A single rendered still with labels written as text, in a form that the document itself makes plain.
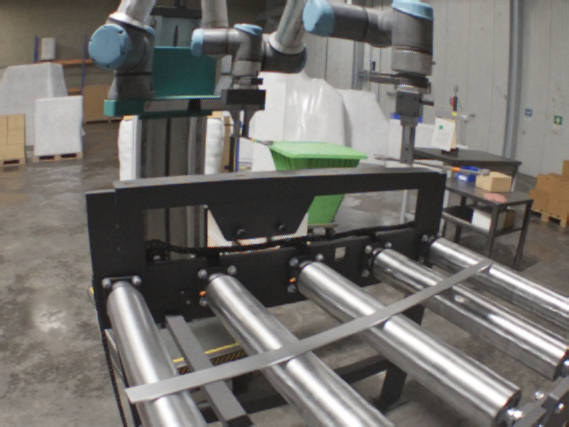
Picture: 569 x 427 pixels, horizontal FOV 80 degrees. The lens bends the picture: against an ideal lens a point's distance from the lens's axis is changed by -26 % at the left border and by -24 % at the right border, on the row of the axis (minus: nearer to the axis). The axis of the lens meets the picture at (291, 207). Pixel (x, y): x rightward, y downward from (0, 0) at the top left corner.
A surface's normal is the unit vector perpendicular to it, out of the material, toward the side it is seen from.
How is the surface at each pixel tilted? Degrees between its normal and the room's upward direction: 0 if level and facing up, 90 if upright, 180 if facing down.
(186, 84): 90
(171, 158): 90
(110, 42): 95
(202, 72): 90
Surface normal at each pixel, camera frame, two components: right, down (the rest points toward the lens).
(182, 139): 0.62, 0.25
